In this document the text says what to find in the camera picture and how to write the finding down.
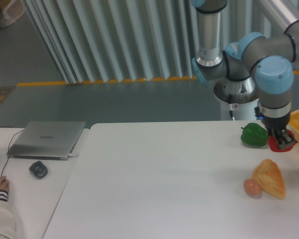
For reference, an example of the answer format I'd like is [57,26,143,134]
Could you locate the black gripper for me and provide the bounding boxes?
[255,102,298,149]

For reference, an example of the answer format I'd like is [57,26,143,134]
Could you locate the red bell pepper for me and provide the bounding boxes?
[267,129,297,152]

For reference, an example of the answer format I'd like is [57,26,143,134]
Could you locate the cream striped sleeve forearm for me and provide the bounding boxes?
[0,190,18,239]

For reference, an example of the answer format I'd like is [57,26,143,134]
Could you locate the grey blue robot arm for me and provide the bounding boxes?
[191,0,299,152]

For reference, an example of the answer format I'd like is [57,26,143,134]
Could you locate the green bell pepper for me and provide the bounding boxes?
[240,122,269,146]

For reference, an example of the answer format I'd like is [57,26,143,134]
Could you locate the golden pastry bread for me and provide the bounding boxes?
[251,159,286,200]

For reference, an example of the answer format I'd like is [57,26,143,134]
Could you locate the brown egg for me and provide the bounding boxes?
[243,179,261,198]

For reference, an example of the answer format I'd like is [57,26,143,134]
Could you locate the grey folding partition screen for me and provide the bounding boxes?
[21,0,299,85]

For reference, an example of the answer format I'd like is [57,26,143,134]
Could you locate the silver closed laptop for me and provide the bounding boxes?
[7,121,85,160]

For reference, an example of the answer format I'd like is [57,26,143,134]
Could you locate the dark grey computer mouse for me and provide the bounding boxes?
[29,161,48,179]

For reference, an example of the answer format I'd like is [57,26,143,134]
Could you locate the white side desk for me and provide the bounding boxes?
[0,128,89,239]

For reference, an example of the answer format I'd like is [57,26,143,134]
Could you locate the cardboard box with wrap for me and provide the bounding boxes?
[0,0,25,28]

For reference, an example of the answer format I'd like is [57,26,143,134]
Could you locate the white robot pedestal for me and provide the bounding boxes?
[214,77,258,120]

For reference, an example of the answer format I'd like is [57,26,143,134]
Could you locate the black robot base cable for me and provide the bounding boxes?
[227,93,236,121]

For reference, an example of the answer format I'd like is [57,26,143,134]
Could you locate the black mouse cable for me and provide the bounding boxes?
[0,125,24,177]

